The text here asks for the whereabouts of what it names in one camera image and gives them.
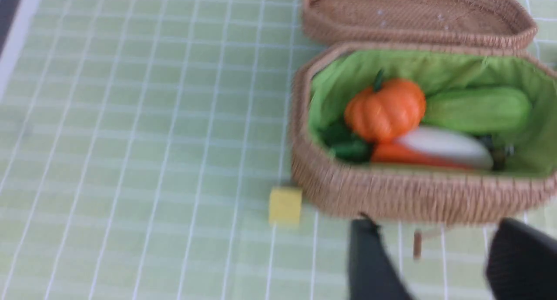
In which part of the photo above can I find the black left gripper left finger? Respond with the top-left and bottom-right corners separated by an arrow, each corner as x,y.
347,216 -> 413,300

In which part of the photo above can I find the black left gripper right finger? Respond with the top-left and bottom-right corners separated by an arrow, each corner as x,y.
485,217 -> 557,300

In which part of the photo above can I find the orange plastic carrot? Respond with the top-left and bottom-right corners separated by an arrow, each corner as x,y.
320,120 -> 473,170

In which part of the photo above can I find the white plastic eggplant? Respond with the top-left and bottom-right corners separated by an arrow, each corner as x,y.
394,126 -> 494,170

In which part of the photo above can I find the green plastic cucumber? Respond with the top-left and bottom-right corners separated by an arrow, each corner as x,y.
422,87 -> 532,135

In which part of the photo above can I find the orange plastic pumpkin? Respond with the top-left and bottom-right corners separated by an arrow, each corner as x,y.
343,70 -> 426,142

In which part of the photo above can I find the woven wicker basket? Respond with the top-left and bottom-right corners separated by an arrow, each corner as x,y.
289,42 -> 557,259

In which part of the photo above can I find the yellow foam cube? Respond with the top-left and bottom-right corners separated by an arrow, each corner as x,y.
268,187 -> 302,226

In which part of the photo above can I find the woven wicker basket lid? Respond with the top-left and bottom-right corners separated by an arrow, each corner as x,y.
301,0 -> 538,50

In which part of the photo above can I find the green checkered tablecloth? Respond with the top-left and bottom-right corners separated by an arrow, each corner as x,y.
0,0 -> 557,300

